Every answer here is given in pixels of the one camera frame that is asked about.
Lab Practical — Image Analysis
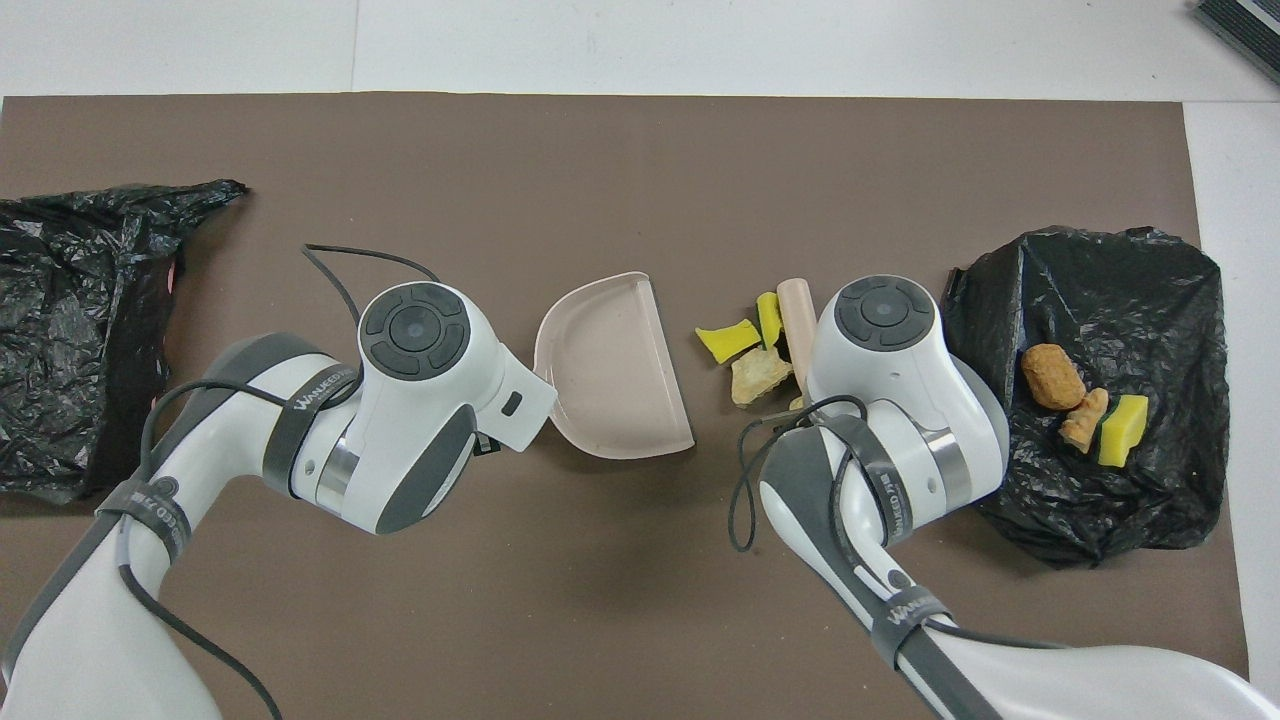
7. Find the beige plastic dustpan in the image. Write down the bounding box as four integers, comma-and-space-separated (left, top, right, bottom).
533, 271, 696, 461

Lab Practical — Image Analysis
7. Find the yellow sponge wedge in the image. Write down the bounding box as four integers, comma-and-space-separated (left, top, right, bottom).
696, 319, 763, 363

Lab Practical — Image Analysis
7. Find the large beige sponge chunk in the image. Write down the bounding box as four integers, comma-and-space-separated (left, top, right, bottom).
731, 348, 794, 408

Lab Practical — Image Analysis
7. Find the brown oval bread roll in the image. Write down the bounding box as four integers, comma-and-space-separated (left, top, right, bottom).
1020, 343, 1087, 411

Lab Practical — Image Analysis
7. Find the orange bread piece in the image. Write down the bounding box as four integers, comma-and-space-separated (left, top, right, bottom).
1059, 387, 1110, 455

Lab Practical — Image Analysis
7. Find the green and yellow sponge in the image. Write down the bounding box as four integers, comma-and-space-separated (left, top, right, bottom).
1098, 394, 1150, 469

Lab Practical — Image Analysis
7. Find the black bag covered bin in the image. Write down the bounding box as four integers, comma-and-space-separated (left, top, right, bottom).
942, 226, 1229, 569

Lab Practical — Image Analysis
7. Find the brown table mat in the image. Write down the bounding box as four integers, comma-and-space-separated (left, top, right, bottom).
0, 92, 1254, 720

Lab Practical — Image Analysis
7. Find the black bag with loose corner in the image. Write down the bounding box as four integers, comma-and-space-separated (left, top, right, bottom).
0, 179, 251, 505

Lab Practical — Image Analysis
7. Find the dark grey ribbed object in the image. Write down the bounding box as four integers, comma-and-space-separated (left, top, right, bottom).
1193, 0, 1280, 86

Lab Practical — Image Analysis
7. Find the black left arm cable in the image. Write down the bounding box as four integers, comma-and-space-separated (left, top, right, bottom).
118, 243, 441, 720

